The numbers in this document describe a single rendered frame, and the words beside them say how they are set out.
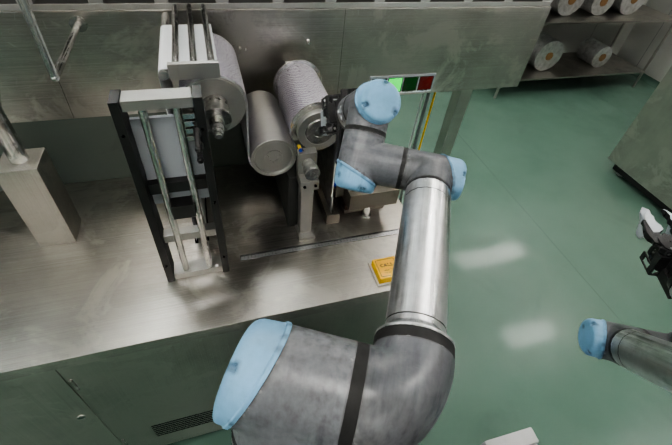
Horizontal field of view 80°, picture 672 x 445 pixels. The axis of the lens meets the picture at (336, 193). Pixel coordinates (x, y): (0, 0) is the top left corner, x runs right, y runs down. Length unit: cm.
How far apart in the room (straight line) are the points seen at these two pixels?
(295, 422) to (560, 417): 189
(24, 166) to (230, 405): 89
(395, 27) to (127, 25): 77
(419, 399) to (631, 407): 206
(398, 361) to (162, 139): 64
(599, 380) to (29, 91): 253
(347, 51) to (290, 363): 106
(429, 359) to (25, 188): 104
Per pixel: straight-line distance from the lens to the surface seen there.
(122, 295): 119
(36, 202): 126
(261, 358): 44
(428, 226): 58
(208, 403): 156
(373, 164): 68
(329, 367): 43
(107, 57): 129
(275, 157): 107
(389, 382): 44
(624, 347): 93
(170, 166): 93
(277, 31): 126
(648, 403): 253
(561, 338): 247
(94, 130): 142
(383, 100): 68
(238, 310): 109
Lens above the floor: 183
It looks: 43 degrees down
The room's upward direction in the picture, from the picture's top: 7 degrees clockwise
